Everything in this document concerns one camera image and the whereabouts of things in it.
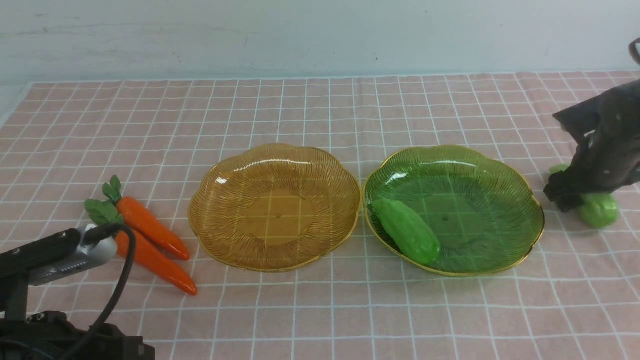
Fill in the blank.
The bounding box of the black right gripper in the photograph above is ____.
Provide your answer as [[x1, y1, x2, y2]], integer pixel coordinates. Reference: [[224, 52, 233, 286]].
[[543, 80, 640, 213]]

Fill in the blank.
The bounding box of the green toy cucumber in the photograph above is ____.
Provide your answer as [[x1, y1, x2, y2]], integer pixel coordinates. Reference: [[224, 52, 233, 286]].
[[371, 199, 442, 265], [549, 164, 620, 229]]

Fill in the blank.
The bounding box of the orange toy carrot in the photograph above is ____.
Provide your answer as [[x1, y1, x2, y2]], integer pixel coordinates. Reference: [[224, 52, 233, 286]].
[[84, 199, 198, 296], [102, 175, 191, 261]]

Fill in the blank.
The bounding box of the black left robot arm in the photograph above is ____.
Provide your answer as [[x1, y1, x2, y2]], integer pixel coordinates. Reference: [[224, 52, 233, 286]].
[[0, 223, 156, 360]]

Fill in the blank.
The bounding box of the green plastic plate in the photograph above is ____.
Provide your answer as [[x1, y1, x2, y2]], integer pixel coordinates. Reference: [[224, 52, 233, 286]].
[[362, 145, 546, 277]]

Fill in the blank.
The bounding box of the pink checkered tablecloth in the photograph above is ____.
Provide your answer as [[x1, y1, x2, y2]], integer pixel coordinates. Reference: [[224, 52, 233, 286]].
[[0, 71, 640, 360]]

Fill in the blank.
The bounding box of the amber plastic plate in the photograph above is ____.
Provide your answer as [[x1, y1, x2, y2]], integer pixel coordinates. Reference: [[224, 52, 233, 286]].
[[188, 143, 362, 272]]

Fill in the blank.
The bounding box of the black camera cable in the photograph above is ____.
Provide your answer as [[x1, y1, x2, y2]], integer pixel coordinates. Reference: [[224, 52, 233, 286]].
[[57, 223, 137, 360]]

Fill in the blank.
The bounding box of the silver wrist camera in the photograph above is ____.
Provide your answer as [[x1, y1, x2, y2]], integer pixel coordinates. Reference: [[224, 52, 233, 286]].
[[29, 223, 118, 286]]

